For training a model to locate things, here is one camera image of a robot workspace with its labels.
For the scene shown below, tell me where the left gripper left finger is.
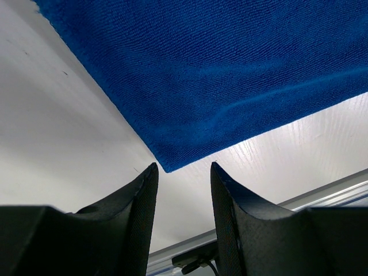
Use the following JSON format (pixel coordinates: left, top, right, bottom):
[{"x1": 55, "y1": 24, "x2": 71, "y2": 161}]
[{"x1": 1, "y1": 163, "x2": 159, "y2": 275}]

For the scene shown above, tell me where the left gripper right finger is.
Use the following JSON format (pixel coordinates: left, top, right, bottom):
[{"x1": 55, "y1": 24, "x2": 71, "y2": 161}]
[{"x1": 210, "y1": 163, "x2": 367, "y2": 275}]

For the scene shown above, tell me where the blue towel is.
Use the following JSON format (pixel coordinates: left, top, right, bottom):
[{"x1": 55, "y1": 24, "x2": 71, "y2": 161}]
[{"x1": 37, "y1": 1, "x2": 367, "y2": 173}]

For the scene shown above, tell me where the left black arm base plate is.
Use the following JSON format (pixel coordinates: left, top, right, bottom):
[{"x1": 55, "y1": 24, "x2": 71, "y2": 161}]
[{"x1": 171, "y1": 241, "x2": 219, "y2": 276}]

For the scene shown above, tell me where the aluminium rail frame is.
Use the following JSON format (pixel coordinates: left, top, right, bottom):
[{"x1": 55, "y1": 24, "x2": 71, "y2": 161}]
[{"x1": 147, "y1": 165, "x2": 367, "y2": 275}]

